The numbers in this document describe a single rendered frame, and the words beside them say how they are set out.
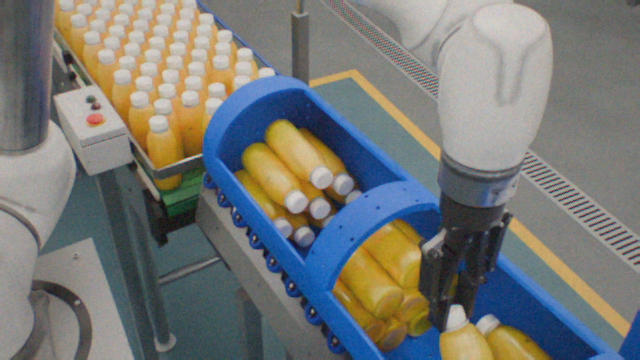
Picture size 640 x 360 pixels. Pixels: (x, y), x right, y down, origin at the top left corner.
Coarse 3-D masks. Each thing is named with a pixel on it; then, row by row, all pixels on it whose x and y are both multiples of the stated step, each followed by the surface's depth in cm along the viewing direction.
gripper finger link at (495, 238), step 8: (504, 216) 84; (512, 216) 84; (504, 224) 84; (496, 232) 85; (504, 232) 85; (488, 240) 87; (496, 240) 85; (488, 248) 87; (496, 248) 86; (488, 256) 88; (496, 256) 88; (488, 264) 88
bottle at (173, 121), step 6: (156, 114) 156; (162, 114) 156; (168, 114) 156; (174, 114) 158; (168, 120) 156; (174, 120) 157; (174, 126) 157; (180, 126) 160; (174, 132) 158; (180, 132) 161; (180, 138) 161; (180, 144) 162; (180, 150) 162; (180, 156) 163
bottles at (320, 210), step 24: (264, 192) 132; (312, 192) 131; (336, 192) 137; (360, 192) 136; (288, 216) 134; (312, 216) 137; (312, 240) 134; (336, 288) 113; (360, 312) 109; (408, 312) 113; (384, 336) 113
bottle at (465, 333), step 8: (464, 320) 91; (448, 328) 91; (456, 328) 90; (464, 328) 91; (472, 328) 91; (440, 336) 92; (448, 336) 91; (456, 336) 90; (464, 336) 90; (472, 336) 90; (480, 336) 91; (440, 344) 92; (448, 344) 90; (456, 344) 90; (464, 344) 89; (472, 344) 89; (480, 344) 90; (488, 344) 91; (440, 352) 92; (448, 352) 90; (456, 352) 90; (464, 352) 89; (472, 352) 89; (480, 352) 89; (488, 352) 90
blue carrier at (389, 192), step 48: (240, 96) 132; (288, 96) 141; (240, 144) 141; (336, 144) 146; (240, 192) 126; (384, 192) 108; (288, 240) 137; (336, 240) 105; (480, 288) 117; (528, 288) 96; (336, 336) 109; (432, 336) 119; (576, 336) 100
